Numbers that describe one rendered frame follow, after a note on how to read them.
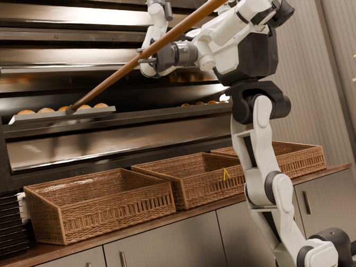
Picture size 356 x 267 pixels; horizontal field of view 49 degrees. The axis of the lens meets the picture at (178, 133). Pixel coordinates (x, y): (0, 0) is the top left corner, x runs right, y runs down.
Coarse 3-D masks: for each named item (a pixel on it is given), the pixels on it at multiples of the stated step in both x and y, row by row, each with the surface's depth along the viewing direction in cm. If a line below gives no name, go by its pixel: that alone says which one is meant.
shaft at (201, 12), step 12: (216, 0) 100; (228, 0) 100; (204, 12) 105; (180, 24) 114; (192, 24) 111; (168, 36) 120; (156, 48) 127; (132, 60) 140; (120, 72) 149; (108, 84) 161; (84, 96) 182; (72, 108) 197
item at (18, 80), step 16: (0, 80) 190; (16, 80) 195; (32, 80) 201; (48, 80) 206; (64, 80) 212; (80, 80) 218; (96, 80) 224; (128, 80) 238; (144, 80) 245; (160, 80) 254; (176, 80) 262; (192, 80) 272; (208, 80) 282
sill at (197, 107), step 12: (168, 108) 253; (180, 108) 258; (192, 108) 264; (204, 108) 270; (216, 108) 276; (48, 120) 208; (60, 120) 212; (72, 120) 216; (84, 120) 219; (96, 120) 224; (108, 120) 228
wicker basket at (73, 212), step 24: (120, 168) 222; (24, 192) 190; (48, 192) 196; (72, 192) 202; (96, 192) 209; (120, 192) 170; (144, 192) 177; (168, 192) 184; (48, 216) 164; (72, 216) 156; (96, 216) 203; (120, 216) 210; (144, 216) 174; (48, 240) 170; (72, 240) 154
